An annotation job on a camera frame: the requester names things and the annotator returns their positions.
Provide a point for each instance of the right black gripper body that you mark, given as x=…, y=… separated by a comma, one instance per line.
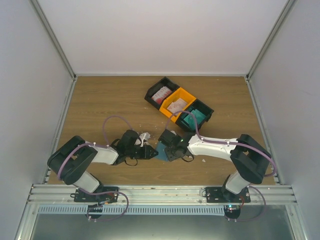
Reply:
x=173, y=156

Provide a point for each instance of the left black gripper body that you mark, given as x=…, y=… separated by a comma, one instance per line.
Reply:
x=140, y=155

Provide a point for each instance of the blue card holder wallet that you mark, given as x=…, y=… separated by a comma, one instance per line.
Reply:
x=160, y=148

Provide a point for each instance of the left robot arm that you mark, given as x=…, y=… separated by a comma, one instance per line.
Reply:
x=70, y=162

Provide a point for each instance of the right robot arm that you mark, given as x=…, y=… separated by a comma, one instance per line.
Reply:
x=252, y=162

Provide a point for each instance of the white red cards pile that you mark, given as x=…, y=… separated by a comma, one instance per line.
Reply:
x=177, y=105

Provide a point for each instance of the red white cards stack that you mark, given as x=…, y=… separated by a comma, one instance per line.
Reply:
x=161, y=94

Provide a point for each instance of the right black bin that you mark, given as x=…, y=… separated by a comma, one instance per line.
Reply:
x=201, y=112

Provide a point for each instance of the black bin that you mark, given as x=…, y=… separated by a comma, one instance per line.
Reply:
x=163, y=82
x=201, y=112

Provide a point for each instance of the yellow bin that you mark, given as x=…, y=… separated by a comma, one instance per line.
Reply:
x=179, y=93

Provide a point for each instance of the left black bin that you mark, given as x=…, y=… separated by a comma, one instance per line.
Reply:
x=163, y=82

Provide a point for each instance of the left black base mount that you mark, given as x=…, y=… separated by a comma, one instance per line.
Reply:
x=105, y=194

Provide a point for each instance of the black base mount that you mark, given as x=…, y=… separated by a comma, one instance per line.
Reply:
x=214, y=194
x=105, y=194

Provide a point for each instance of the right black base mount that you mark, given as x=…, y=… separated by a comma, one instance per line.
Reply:
x=214, y=194

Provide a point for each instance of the grey slotted cable duct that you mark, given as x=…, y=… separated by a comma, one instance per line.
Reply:
x=133, y=210

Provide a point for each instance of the aluminium front rail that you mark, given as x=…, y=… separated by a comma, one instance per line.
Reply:
x=156, y=195

